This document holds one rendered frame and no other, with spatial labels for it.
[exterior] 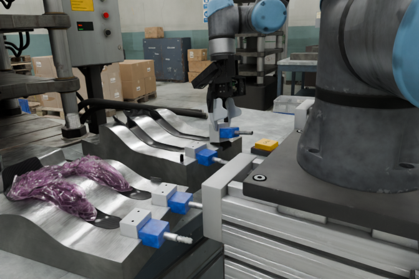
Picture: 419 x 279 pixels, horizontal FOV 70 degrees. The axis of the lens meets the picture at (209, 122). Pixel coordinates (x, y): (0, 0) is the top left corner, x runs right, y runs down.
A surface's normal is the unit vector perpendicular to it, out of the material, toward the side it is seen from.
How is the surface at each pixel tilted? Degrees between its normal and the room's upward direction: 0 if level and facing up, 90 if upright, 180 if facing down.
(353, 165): 72
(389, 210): 0
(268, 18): 90
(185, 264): 90
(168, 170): 90
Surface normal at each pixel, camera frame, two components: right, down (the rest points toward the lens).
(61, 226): 0.41, -0.81
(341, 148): -0.65, -0.07
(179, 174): -0.62, 0.24
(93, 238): -0.03, -0.96
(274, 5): 0.04, 0.29
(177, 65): -0.43, 0.26
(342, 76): -0.81, 0.18
